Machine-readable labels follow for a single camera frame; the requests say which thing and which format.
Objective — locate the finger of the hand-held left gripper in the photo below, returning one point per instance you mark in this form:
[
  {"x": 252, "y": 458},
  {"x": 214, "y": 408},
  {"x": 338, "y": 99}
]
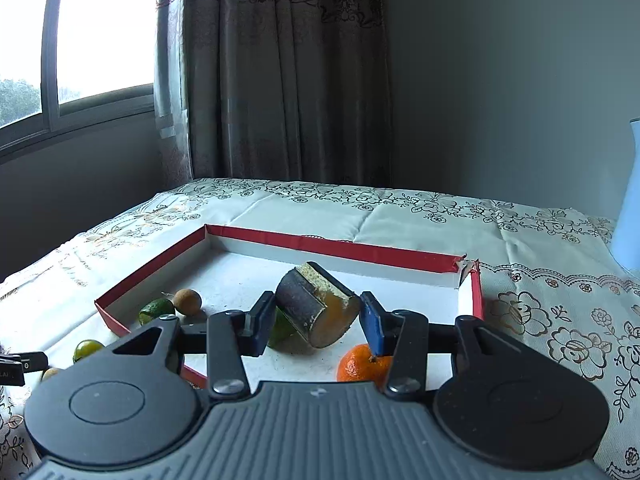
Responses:
[{"x": 32, "y": 361}]

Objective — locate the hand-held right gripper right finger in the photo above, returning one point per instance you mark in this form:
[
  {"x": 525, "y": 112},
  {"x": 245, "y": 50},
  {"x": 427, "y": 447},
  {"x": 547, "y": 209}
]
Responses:
[{"x": 372, "y": 329}]

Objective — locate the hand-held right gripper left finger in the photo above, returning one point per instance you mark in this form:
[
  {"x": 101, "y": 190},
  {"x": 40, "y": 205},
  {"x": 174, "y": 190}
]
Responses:
[{"x": 262, "y": 324}]

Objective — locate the brown longan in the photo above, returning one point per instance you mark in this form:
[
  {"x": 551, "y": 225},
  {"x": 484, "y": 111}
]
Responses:
[
  {"x": 51, "y": 375},
  {"x": 187, "y": 302}
]

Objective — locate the orange mandarin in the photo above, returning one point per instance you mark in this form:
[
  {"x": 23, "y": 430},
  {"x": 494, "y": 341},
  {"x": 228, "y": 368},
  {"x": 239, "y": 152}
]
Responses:
[{"x": 357, "y": 367}]

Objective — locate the sugarcane piece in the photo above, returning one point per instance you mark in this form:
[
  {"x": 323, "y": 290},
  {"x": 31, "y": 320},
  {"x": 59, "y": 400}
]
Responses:
[{"x": 310, "y": 305}]

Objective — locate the red cardboard box tray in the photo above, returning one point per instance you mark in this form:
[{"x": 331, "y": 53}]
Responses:
[{"x": 235, "y": 280}]

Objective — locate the small green round fruit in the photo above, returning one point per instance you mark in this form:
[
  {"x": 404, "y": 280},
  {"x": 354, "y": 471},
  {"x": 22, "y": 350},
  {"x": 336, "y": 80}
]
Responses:
[{"x": 87, "y": 350}]

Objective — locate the brown patterned curtain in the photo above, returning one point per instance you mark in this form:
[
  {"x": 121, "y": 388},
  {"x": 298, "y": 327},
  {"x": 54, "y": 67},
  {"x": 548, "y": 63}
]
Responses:
[{"x": 285, "y": 70}]

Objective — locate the sheer embroidered curtain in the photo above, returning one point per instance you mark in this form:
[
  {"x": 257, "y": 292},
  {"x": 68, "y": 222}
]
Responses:
[{"x": 172, "y": 85}]

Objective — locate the light blue electric kettle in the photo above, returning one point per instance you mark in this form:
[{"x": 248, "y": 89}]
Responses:
[{"x": 629, "y": 200}]

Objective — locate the window with grey frame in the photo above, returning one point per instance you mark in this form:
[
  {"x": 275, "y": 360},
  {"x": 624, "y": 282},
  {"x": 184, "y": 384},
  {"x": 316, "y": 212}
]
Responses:
[{"x": 100, "y": 25}]

